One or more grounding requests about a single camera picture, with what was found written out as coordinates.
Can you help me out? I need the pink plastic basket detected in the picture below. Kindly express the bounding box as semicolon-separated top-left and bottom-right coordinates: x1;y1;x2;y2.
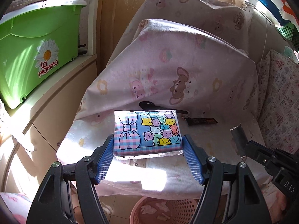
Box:
130;195;199;224

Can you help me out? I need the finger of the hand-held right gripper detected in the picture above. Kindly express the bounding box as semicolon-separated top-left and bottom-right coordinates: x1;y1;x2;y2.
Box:
244;141;281;168

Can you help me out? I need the white cabinet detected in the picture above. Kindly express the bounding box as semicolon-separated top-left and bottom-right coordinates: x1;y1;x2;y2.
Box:
0;54;98;192

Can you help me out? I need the pink printed blanket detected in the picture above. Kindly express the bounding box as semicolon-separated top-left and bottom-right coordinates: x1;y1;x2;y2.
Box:
56;0;267;197

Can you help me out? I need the white tissue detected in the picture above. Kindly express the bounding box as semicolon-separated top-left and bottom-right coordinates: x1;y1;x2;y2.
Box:
140;202;169;215

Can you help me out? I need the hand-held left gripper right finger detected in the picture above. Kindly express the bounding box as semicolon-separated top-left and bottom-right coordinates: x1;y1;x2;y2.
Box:
182;135;265;224

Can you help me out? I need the white cord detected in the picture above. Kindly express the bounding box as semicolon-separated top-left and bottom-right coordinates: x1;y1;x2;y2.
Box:
256;16;269;75

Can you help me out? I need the green plastic tub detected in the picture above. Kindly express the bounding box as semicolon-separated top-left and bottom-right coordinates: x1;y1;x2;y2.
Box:
0;0;87;109

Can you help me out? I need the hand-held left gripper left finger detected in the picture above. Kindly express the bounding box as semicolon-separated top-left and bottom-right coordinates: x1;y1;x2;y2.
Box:
26;134;115;224

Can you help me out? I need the black plastic spoon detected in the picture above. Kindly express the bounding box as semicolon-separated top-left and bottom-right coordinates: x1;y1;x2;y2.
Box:
139;101;187;115

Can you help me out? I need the green checkered cloth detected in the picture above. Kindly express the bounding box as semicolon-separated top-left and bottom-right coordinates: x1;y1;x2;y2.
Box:
277;24;299;43

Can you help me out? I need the printed tissue pack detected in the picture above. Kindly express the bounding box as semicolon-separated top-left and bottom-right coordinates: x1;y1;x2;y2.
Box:
113;109;184;160

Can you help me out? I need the printed cushion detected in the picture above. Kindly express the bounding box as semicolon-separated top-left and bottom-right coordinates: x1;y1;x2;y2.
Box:
256;49;299;155

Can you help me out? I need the pink fluffy clothing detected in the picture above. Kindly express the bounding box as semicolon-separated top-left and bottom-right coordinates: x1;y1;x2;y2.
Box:
0;192;32;224

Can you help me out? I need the dark brown wrapper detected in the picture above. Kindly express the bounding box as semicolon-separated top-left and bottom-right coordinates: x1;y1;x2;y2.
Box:
186;118;218;127

